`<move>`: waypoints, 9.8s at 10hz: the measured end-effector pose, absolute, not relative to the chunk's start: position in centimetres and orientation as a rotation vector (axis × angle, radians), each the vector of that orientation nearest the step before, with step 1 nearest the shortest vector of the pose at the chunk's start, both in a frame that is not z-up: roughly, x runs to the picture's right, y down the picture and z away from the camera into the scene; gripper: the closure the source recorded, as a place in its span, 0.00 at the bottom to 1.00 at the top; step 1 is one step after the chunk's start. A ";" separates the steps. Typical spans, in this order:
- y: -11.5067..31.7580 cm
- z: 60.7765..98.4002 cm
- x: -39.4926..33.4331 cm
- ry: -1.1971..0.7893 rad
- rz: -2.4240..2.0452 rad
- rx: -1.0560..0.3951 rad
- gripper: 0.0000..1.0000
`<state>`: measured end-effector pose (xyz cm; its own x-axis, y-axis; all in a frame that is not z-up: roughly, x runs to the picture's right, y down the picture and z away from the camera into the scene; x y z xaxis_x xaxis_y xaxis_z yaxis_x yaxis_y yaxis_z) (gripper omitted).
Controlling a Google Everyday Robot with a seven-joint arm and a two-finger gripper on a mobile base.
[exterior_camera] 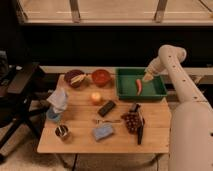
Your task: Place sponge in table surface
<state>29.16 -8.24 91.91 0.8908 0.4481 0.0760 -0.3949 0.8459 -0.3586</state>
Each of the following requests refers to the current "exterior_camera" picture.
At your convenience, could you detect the red bowl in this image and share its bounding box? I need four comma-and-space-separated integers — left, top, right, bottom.
91, 69, 111, 87

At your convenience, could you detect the black handled knife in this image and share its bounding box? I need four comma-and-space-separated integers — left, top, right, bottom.
130, 103, 145, 144

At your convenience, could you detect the green plastic tray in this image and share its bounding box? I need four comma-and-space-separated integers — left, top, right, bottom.
115, 68, 167, 100

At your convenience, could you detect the yellow apple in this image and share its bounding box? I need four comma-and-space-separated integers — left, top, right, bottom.
91, 92, 102, 105

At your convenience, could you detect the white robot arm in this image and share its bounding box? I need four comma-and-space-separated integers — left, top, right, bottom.
143, 45, 213, 171

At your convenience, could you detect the bunch of dark grapes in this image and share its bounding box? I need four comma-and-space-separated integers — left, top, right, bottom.
121, 113, 141, 134

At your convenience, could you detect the banana peel piece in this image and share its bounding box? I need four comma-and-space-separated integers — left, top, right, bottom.
70, 74, 86, 85

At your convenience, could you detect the blue sponge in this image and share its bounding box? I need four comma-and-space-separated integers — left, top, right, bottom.
92, 124, 114, 141

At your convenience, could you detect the black office chair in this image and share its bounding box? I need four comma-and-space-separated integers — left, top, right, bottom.
0, 50, 47, 149

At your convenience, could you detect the wooden table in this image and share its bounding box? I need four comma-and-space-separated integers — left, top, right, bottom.
37, 76, 171, 154

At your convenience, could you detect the crumpled white cloth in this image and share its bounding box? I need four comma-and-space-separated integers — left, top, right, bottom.
47, 88, 68, 113

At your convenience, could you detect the small metal cup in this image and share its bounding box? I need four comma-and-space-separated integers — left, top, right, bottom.
55, 125, 69, 140

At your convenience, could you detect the red chili pepper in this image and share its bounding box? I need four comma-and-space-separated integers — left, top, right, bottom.
136, 79, 142, 95

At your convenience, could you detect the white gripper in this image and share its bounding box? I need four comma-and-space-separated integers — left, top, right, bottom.
142, 57, 164, 82

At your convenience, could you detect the dark purple bowl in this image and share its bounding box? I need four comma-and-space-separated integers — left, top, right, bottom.
64, 69, 86, 88

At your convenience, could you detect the black rectangular block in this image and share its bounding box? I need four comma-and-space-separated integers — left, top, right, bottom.
98, 100, 116, 117

